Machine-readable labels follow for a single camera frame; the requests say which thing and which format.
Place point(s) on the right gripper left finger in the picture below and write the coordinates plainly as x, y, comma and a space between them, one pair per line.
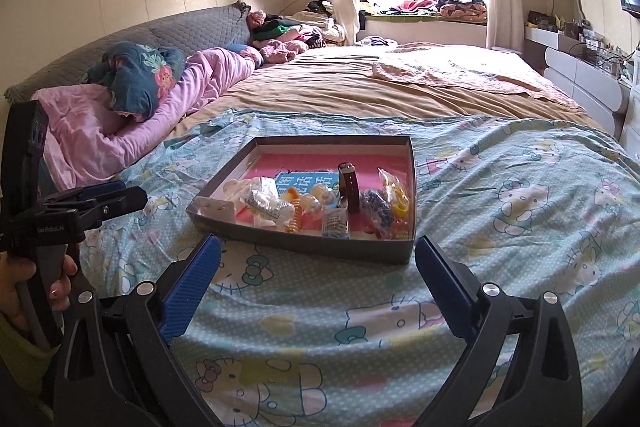
116, 366

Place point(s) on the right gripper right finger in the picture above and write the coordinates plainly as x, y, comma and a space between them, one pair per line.
542, 386

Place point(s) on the bag with silver chain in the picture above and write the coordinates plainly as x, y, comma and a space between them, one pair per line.
267, 204

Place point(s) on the blue box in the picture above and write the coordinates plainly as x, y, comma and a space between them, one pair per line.
335, 224

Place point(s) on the left hand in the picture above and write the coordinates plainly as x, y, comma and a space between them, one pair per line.
19, 270

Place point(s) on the pink quilt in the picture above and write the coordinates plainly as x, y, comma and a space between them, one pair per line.
88, 142

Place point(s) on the green left sleeve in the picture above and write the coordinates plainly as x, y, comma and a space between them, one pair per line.
32, 371

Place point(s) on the Hello Kitty green bedsheet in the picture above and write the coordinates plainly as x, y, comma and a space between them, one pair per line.
284, 339

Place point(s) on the blue floral pillow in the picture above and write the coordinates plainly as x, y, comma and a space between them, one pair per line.
138, 77

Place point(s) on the beige earring card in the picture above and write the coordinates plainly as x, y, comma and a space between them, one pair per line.
214, 209

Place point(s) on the clear plastic packet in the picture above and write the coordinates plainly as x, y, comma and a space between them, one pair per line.
239, 203

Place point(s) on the bag of dark beads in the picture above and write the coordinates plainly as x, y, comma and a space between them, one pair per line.
378, 212

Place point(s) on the bag of yellow rings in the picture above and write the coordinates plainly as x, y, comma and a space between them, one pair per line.
395, 194

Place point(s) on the white dresser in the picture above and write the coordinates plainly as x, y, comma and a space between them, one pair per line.
630, 135

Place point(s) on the shallow cardboard box tray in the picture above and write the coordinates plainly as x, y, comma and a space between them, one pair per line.
297, 162

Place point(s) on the brown leather wristwatch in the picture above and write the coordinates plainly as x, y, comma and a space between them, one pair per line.
349, 188

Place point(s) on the pile of clothes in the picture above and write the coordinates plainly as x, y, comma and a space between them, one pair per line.
279, 39

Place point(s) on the pink patterned blanket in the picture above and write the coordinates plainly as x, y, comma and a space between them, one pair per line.
468, 67

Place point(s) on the tan bed blanket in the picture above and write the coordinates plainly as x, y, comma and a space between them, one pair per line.
340, 81

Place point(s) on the vanity mirror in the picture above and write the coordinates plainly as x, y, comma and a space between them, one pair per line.
568, 11

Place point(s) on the clothes on window sill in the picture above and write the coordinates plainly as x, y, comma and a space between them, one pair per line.
466, 11

